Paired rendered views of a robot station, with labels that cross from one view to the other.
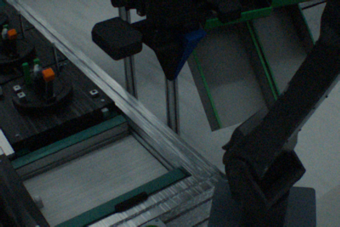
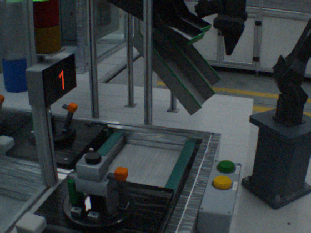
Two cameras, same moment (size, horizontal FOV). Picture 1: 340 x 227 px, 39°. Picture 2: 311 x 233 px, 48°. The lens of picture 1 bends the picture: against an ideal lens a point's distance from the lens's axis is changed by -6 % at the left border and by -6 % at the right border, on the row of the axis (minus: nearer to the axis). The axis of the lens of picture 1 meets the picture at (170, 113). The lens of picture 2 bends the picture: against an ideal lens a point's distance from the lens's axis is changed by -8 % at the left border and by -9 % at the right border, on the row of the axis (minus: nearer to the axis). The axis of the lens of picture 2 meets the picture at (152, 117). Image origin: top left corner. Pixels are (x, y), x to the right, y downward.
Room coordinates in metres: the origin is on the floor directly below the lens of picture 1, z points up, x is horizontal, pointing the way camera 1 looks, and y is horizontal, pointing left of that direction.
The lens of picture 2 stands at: (0.05, 0.67, 1.42)
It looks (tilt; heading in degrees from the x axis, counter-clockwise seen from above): 24 degrees down; 319
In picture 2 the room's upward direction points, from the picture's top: straight up
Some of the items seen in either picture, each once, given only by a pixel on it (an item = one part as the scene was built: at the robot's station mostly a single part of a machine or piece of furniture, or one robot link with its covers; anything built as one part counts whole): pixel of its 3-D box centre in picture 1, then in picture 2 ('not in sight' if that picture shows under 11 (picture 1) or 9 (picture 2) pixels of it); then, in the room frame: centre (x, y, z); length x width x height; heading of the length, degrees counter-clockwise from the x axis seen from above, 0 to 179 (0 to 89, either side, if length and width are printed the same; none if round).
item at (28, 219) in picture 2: not in sight; (31, 228); (0.58, 0.50, 0.97); 0.05 x 0.05 x 0.04; 32
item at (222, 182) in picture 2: not in sight; (222, 183); (0.46, 0.10, 0.96); 0.04 x 0.04 x 0.02
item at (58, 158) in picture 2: (39, 80); (49, 121); (0.91, 0.28, 1.01); 0.24 x 0.24 x 0.13; 32
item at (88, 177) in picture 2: not in sight; (89, 171); (0.56, 0.37, 1.06); 0.08 x 0.04 x 0.07; 33
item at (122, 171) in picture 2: not in sight; (118, 186); (0.52, 0.34, 1.04); 0.04 x 0.02 x 0.08; 32
